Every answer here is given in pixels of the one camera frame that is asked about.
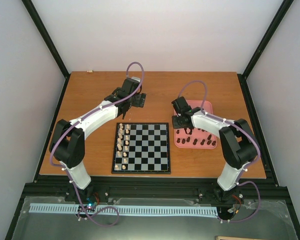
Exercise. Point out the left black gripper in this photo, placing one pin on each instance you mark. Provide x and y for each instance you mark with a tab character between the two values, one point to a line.
140	100

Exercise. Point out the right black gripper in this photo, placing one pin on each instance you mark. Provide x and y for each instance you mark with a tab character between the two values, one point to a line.
175	125

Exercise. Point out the black white chessboard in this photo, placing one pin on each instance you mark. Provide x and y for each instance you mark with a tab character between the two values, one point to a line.
144	148

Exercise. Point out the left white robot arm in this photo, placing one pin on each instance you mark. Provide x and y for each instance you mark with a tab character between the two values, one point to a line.
68	141

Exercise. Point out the black aluminium frame rail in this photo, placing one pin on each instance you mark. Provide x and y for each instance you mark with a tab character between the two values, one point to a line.
152	187

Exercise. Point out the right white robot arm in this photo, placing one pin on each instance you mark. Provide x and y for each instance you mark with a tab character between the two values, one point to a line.
239	146

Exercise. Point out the light blue cable duct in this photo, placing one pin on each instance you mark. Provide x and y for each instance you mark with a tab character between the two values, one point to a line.
126	210

